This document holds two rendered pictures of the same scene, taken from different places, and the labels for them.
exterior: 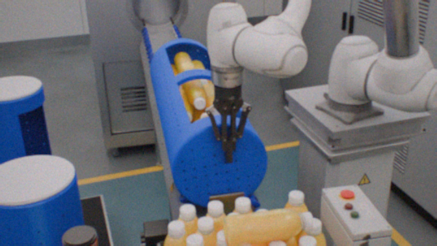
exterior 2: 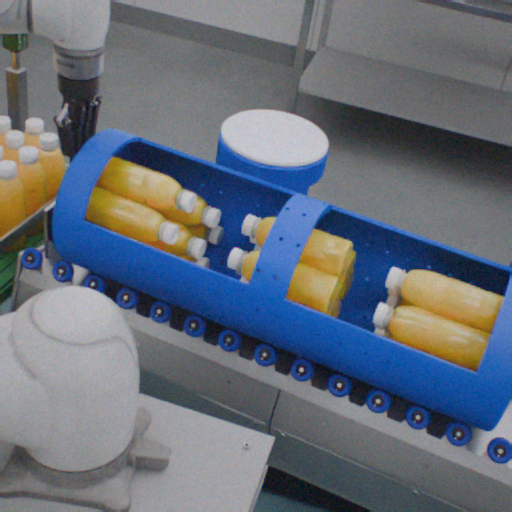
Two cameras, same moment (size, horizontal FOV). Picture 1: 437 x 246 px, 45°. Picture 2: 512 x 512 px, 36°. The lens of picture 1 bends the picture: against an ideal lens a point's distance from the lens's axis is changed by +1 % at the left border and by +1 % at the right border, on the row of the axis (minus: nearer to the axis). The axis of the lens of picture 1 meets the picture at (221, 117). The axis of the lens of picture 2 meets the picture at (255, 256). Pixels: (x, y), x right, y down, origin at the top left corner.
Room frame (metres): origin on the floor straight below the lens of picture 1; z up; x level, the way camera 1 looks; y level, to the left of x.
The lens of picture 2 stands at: (2.26, -0.99, 2.00)
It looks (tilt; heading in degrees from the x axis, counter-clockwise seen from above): 37 degrees down; 118
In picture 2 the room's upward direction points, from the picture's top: 10 degrees clockwise
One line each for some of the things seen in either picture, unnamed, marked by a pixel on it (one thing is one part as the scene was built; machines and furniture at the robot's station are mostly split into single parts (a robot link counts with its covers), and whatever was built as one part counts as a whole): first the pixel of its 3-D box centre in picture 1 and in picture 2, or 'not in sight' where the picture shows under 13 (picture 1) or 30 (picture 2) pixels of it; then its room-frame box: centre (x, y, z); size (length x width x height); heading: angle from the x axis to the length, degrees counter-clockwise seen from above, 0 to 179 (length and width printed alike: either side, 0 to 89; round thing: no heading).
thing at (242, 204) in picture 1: (242, 204); (6, 168); (1.14, -0.05, 1.09); 0.04 x 0.04 x 0.02
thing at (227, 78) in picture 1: (227, 73); (78, 57); (1.31, -0.02, 1.39); 0.09 x 0.09 x 0.06
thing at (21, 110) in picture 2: not in sight; (24, 243); (0.81, 0.27, 0.55); 0.04 x 0.04 x 1.10; 11
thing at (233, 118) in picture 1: (233, 121); (74, 129); (1.31, -0.03, 1.25); 0.04 x 0.01 x 0.11; 11
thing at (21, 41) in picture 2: not in sight; (14, 36); (0.81, 0.27, 1.18); 0.06 x 0.06 x 0.05
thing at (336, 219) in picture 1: (353, 223); not in sight; (1.11, -0.33, 1.05); 0.20 x 0.10 x 0.10; 11
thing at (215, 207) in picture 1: (215, 207); (28, 154); (1.13, 0.02, 1.09); 0.04 x 0.04 x 0.02
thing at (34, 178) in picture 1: (27, 178); (274, 137); (1.39, 0.60, 1.03); 0.28 x 0.28 x 0.01
